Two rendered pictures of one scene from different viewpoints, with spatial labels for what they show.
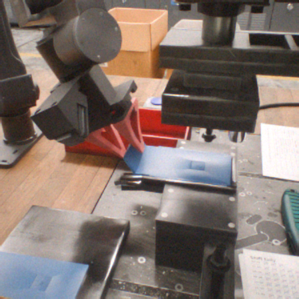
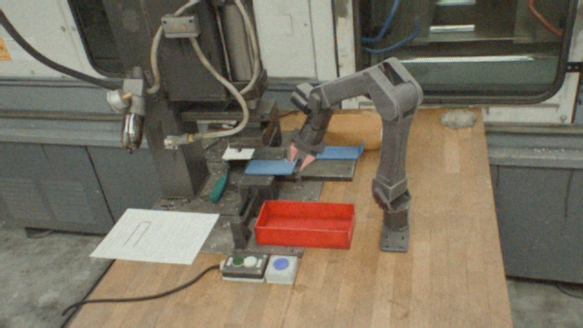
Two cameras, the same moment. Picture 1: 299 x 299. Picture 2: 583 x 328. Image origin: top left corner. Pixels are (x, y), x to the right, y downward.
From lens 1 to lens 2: 1.89 m
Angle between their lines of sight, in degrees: 115
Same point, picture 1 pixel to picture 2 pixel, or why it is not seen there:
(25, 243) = (344, 162)
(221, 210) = (259, 152)
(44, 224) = (341, 169)
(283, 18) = not seen: outside the picture
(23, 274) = (339, 153)
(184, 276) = not seen: hidden behind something
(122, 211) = (305, 187)
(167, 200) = (280, 153)
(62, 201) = (340, 189)
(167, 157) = (278, 168)
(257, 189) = (228, 206)
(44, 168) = (363, 206)
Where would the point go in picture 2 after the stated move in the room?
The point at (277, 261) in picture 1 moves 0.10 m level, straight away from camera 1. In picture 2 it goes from (242, 156) to (224, 172)
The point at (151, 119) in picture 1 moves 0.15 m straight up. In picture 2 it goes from (288, 234) to (281, 188)
